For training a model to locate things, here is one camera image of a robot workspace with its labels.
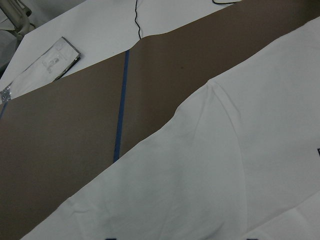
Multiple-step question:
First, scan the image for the white printed t-shirt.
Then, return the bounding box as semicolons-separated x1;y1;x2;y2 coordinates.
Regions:
25;18;320;240

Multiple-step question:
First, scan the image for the white foil-edged package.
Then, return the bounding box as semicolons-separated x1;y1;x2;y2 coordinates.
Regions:
0;36;81;104

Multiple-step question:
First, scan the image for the thin black cable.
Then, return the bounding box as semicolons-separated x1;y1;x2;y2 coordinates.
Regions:
133;0;143;40

